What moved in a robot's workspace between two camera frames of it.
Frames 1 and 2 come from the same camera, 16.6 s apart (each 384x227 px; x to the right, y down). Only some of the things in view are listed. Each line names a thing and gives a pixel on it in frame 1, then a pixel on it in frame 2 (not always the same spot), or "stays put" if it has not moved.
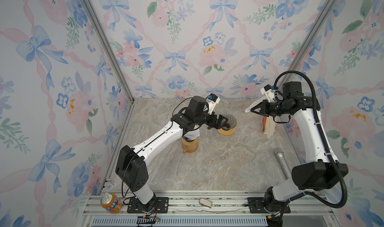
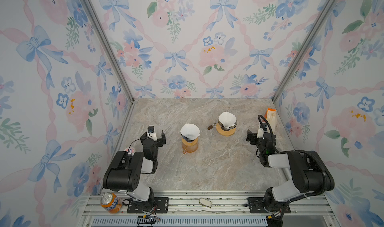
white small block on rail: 205,202 stays put
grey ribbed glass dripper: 231,123 stays put
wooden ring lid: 226,133 stays put
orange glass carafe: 188,145 stays put
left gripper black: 218,124 to 159,142
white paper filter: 255,103 to 227,118
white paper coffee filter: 192,134 stays put
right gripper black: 263,106 to 253,137
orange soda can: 111,202 stays put
